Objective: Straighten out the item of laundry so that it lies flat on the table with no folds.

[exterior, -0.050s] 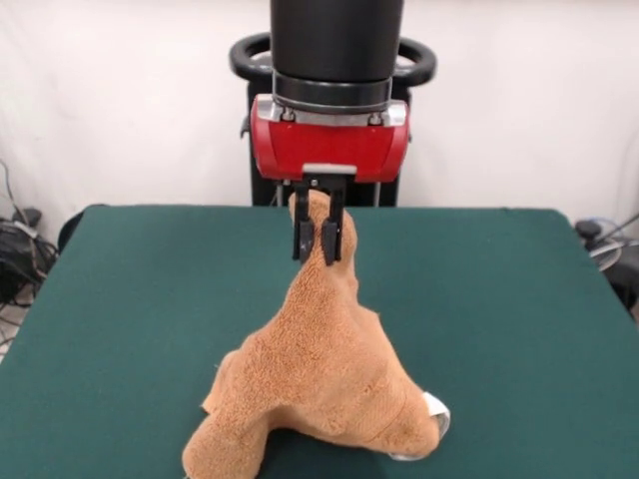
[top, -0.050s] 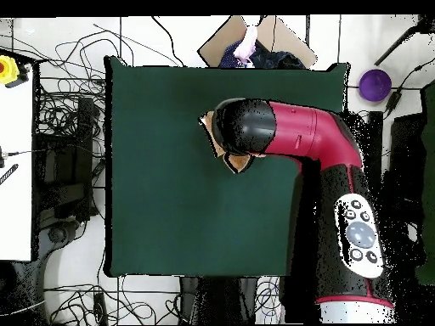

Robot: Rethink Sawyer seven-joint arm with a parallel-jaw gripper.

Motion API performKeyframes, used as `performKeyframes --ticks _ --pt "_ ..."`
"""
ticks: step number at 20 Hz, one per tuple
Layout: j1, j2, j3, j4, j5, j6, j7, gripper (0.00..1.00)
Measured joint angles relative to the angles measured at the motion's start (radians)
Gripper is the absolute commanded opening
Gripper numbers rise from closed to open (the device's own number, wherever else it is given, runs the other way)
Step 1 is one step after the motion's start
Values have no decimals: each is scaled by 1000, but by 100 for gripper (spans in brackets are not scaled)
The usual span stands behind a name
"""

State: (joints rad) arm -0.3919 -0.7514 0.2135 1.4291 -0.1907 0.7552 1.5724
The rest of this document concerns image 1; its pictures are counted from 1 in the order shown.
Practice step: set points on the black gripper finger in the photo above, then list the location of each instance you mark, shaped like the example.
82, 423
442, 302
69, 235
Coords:
302, 239
332, 239

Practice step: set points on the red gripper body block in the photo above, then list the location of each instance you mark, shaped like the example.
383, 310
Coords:
329, 147

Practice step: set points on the tan terry towel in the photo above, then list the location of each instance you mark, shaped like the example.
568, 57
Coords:
319, 359

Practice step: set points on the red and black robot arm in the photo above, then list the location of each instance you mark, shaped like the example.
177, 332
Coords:
334, 40

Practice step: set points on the dark green table cloth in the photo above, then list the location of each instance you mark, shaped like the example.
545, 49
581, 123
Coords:
125, 299

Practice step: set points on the small black device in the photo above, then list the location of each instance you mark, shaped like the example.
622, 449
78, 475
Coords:
589, 228

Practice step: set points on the small black power brick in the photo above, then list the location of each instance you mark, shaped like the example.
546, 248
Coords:
27, 215

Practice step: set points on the black bulky object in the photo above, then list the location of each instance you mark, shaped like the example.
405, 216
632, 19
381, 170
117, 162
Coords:
626, 289

